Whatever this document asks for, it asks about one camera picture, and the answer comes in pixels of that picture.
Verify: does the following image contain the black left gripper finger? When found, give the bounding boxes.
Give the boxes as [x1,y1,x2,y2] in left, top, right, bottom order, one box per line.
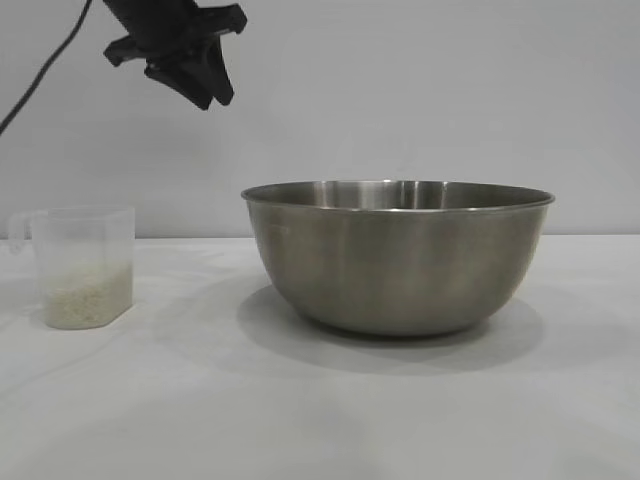
[191,35,236,107]
[144,55,213,112]

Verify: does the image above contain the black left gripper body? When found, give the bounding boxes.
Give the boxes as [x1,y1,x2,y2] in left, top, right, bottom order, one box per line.
[102,0,248,69]

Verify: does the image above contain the clear plastic measuring cup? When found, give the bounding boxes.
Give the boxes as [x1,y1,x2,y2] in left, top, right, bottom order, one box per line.
[8,205,137,331]

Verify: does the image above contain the white rice grains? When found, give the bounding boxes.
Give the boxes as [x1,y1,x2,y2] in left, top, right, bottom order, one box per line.
[44,264,135,330]

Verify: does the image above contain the stainless steel mixing bowl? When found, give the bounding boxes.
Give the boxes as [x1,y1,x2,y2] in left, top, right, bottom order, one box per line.
[240,180,557,337]

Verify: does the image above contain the thin black cable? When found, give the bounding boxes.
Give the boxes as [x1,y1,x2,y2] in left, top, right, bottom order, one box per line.
[0,0,92,136]

